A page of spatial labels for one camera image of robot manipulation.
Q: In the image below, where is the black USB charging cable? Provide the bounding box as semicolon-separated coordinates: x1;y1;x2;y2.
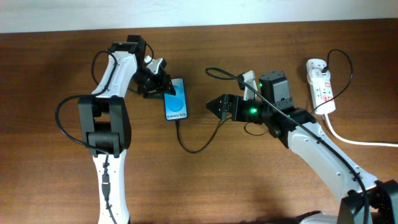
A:
175;49;354;154

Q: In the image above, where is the blue Samsung Galaxy smartphone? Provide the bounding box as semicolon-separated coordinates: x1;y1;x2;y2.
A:
164;78;188;121

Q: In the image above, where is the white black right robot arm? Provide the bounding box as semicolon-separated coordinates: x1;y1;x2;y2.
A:
206;72;397;223

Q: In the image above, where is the white USB charger plug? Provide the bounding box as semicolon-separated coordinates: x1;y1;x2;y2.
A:
307;68;330;85

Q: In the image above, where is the white power strip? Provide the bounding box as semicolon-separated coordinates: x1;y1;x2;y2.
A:
306;58;336;115

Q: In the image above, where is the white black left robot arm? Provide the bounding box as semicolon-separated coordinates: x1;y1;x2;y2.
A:
78;35;176;223

